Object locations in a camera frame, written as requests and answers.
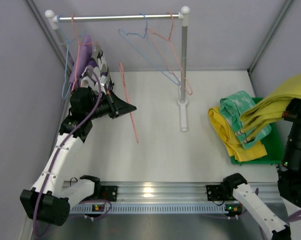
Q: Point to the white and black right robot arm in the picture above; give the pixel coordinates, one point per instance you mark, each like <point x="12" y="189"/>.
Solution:
<point x="289" y="186"/>

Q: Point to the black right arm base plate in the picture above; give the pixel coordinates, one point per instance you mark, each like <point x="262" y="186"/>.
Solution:
<point x="220" y="192"/>

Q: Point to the purple trousers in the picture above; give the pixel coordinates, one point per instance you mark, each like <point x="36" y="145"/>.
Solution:
<point x="83" y="57"/>

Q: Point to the olive yellow trousers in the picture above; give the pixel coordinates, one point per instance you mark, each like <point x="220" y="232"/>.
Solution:
<point x="270" y="109"/>

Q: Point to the green tie-dye trousers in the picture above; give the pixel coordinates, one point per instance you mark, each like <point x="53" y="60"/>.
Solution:
<point x="231" y="108"/>

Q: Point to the silver clothes rack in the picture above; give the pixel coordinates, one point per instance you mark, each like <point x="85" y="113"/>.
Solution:
<point x="183" y="16"/>

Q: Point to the pink hanger of olive trousers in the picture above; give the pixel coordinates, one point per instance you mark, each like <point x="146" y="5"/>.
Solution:
<point x="122" y="74"/>

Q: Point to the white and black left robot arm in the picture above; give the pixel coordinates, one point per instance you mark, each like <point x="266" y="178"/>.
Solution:
<point x="47" y="201"/>

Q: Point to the camouflage trousers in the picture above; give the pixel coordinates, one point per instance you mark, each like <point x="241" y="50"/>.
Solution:
<point x="96" y="67"/>

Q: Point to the green plastic bin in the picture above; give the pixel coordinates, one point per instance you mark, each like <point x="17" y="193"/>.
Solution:
<point x="272" y="144"/>

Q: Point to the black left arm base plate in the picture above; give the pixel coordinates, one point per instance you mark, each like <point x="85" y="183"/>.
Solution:
<point x="106" y="192"/>

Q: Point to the blue hanger of green trousers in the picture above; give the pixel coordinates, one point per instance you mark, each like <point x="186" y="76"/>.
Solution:
<point x="145" y="45"/>

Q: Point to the empty light blue hanger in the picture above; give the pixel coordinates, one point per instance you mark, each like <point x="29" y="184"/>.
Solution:
<point x="68" y="62"/>

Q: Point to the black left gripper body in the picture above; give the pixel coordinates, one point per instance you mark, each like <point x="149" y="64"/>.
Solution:
<point x="112" y="105"/>

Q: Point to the aluminium mounting rail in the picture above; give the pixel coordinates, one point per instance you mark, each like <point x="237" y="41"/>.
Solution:
<point x="156" y="198"/>

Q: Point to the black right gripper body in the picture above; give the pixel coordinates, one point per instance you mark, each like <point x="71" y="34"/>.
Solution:
<point x="298" y="117"/>

